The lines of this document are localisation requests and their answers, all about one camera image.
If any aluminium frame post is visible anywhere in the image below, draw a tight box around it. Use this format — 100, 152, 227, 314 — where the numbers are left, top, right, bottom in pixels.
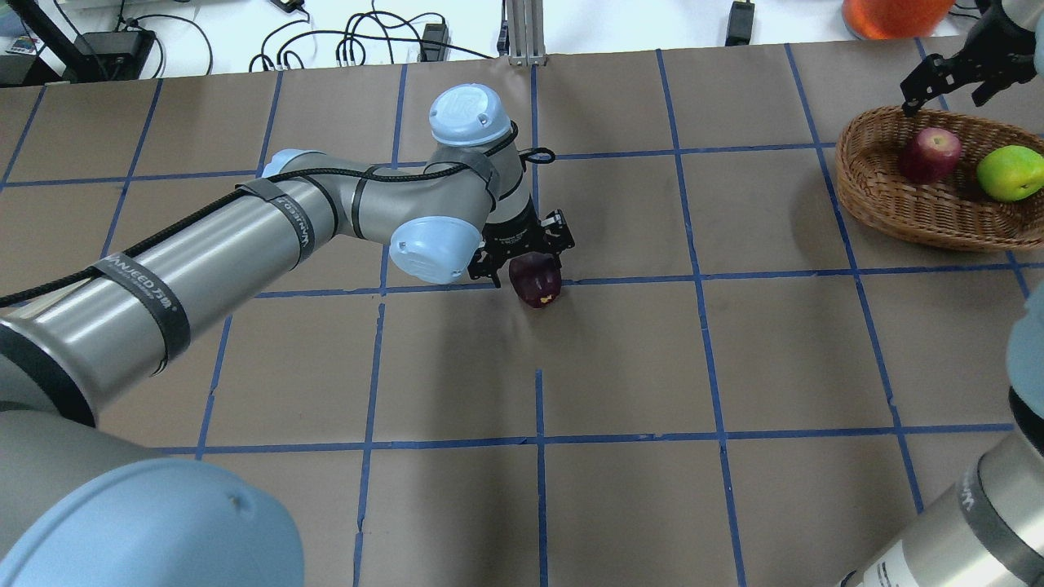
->
502, 0, 547, 67

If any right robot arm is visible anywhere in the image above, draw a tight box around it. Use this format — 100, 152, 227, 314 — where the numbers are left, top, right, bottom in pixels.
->
835, 1, 1042, 586

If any green apple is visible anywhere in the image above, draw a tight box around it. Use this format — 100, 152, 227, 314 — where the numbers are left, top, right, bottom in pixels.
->
975, 145, 1043, 203

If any black power adapter right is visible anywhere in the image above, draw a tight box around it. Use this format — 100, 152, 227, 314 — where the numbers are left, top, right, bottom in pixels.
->
723, 1, 756, 46

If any wicker basket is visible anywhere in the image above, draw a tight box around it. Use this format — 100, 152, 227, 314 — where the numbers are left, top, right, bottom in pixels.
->
834, 105, 1043, 253

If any black power adapter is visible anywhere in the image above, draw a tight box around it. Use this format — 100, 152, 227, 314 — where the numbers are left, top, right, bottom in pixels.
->
418, 23, 449, 63
723, 1, 756, 46

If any dark purple apple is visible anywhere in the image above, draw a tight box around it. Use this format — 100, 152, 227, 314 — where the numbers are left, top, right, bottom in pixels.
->
508, 252, 563, 309

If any red apple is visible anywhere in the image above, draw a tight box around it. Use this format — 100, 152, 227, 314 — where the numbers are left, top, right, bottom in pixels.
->
897, 127, 962, 183

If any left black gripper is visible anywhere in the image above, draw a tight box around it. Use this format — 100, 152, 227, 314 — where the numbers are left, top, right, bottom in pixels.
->
469, 201, 575, 282

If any orange bucket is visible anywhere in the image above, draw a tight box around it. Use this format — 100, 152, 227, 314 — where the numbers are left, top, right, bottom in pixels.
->
840, 1, 955, 40

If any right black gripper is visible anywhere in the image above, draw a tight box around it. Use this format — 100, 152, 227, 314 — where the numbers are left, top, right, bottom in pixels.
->
900, 1, 1043, 117

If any black cables bundle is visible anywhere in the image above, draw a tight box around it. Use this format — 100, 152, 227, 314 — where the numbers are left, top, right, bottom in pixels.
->
250, 0, 498, 73

